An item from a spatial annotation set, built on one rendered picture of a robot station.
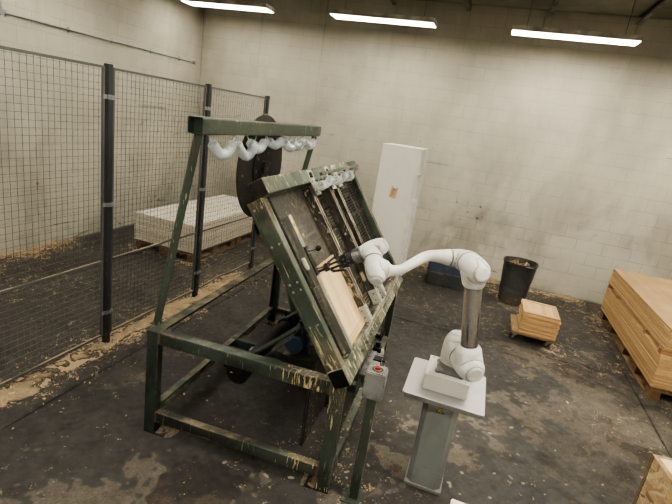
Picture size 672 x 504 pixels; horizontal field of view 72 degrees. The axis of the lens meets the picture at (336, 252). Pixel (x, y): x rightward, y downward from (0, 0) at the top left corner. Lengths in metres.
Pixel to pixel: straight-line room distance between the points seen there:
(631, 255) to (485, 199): 2.40
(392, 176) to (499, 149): 2.07
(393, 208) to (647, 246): 4.05
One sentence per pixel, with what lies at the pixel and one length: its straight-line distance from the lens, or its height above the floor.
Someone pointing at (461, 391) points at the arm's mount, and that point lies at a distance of 3.12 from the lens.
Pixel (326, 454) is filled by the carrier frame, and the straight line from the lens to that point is 3.19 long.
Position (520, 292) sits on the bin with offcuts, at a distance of 7.52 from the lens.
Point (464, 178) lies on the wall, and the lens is 8.30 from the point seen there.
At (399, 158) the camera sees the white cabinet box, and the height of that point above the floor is 1.87.
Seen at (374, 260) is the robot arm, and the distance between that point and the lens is 2.55.
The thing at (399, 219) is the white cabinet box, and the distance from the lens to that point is 7.08.
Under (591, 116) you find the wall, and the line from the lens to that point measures 8.39.
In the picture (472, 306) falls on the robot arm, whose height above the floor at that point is 1.40.
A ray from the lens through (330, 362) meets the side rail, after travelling 2.84.
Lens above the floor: 2.31
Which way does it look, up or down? 16 degrees down
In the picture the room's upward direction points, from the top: 9 degrees clockwise
